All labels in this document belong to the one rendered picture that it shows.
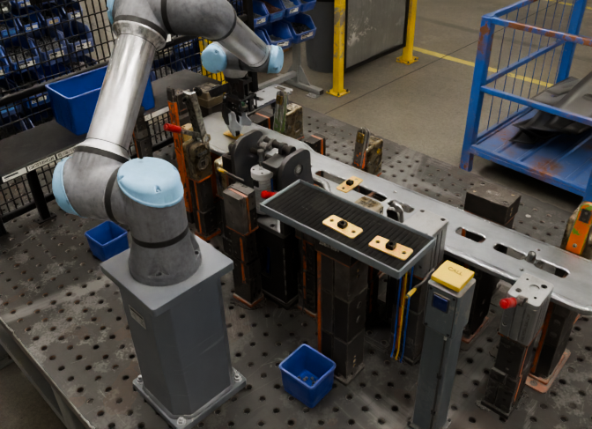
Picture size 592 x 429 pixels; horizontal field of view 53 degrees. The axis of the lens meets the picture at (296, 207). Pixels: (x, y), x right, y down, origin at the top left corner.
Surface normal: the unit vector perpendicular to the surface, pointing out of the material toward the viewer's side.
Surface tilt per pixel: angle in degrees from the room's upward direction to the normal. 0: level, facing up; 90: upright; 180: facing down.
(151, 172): 8
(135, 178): 8
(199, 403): 90
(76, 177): 42
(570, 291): 0
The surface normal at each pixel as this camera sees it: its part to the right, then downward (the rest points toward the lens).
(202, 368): 0.71, 0.38
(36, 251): -0.03, -0.83
